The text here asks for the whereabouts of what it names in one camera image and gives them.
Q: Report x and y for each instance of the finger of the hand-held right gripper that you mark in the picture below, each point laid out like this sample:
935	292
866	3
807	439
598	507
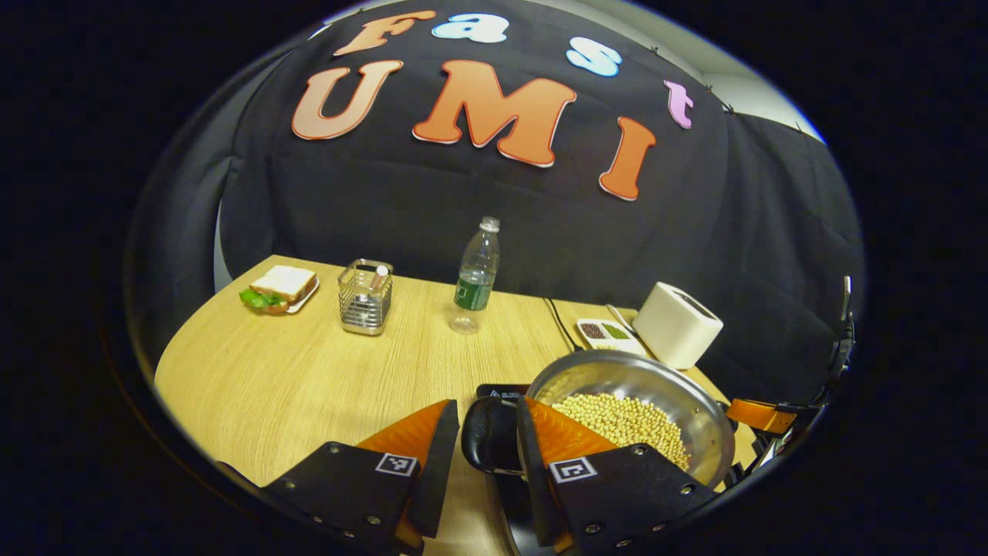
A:
760	415

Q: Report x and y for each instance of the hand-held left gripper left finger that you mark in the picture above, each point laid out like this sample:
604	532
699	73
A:
440	471

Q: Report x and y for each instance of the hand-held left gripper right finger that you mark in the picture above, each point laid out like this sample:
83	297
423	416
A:
532	471

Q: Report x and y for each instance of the black induction cooktop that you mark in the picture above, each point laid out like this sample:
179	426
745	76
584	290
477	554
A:
502	391

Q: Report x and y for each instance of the pile of soybeans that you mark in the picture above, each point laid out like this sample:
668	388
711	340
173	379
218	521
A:
617	421

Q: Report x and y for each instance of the white toaster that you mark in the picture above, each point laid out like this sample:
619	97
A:
675	328

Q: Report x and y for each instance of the white divided dish with beans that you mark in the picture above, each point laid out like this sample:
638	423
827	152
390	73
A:
610	333

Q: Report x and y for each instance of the clear plastic water bottle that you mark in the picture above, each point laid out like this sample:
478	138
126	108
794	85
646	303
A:
475	282

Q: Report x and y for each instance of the wooden stick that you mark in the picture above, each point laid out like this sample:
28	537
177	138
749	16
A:
379	278

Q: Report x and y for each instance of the small white plate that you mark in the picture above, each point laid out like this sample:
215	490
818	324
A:
307	300

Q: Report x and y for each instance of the black backdrop cloth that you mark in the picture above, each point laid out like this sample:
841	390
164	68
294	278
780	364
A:
579	232

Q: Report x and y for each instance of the sandwich with lettuce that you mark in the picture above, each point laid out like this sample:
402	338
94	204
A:
282	284

